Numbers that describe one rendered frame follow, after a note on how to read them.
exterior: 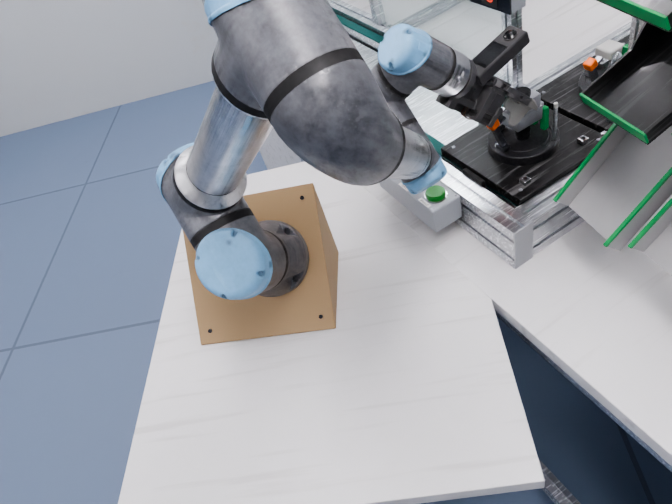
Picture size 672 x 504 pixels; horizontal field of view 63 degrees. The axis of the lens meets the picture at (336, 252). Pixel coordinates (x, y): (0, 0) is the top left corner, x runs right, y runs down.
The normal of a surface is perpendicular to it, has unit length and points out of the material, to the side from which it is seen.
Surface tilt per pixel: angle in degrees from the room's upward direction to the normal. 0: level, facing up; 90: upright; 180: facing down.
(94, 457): 0
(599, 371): 0
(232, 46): 74
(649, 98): 25
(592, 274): 0
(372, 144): 92
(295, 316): 45
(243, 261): 52
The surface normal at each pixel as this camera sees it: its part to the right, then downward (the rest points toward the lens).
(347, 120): 0.32, 0.39
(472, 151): -0.25, -0.67
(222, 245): -0.13, 0.15
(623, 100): -0.61, -0.43
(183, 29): 0.04, 0.72
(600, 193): -0.82, -0.18
